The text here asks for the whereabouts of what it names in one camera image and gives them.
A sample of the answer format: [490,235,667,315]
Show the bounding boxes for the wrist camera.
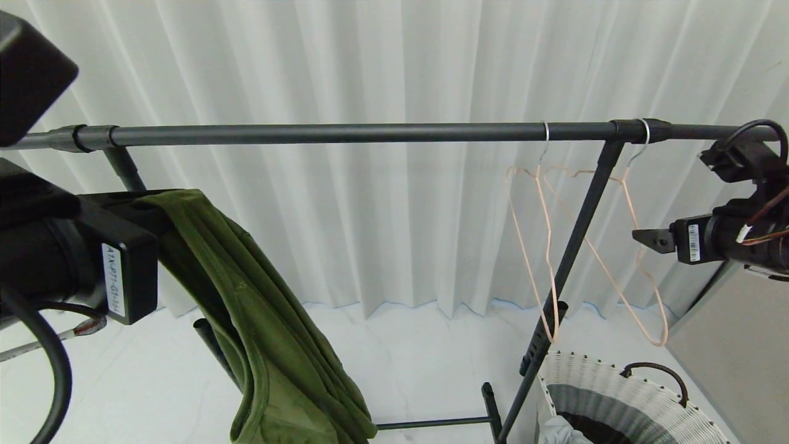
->
[699,136,789,184]
[0,9,81,213]

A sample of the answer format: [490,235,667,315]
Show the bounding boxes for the white laundry basket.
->
[534,351,732,444]

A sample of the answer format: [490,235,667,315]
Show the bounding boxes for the pink clothes hanger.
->
[542,118,670,348]
[505,121,562,345]

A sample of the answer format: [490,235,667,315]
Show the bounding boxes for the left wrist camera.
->
[0,9,81,213]

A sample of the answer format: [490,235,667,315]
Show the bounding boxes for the white curtain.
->
[0,0,789,319]

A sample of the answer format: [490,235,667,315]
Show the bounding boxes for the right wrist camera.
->
[699,136,789,184]

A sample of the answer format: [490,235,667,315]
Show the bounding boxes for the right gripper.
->
[669,198,750,265]

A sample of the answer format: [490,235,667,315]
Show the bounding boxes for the pale grey shorts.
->
[539,414,594,444]

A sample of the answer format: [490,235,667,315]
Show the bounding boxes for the green printed shirt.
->
[132,189,378,444]

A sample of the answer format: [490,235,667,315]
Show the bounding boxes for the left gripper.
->
[0,191,160,326]

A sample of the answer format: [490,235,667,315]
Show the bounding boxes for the black clothes rack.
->
[12,118,781,444]

